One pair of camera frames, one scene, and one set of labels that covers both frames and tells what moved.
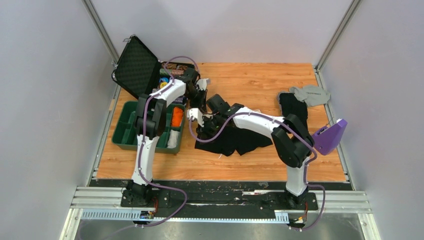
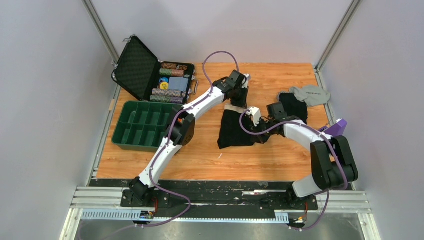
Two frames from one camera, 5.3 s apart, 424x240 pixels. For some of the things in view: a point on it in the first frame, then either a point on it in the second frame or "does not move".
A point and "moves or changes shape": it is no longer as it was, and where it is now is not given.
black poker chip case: x=138 y=71 does not move
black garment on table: x=290 y=104 does not move
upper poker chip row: x=174 y=72 does not move
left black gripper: x=201 y=102 -> x=243 y=103
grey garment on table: x=313 y=95 does not move
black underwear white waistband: x=236 y=139 moves or changes shape
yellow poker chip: x=163 y=84 does not move
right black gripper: x=204 y=132 -> x=260 y=138
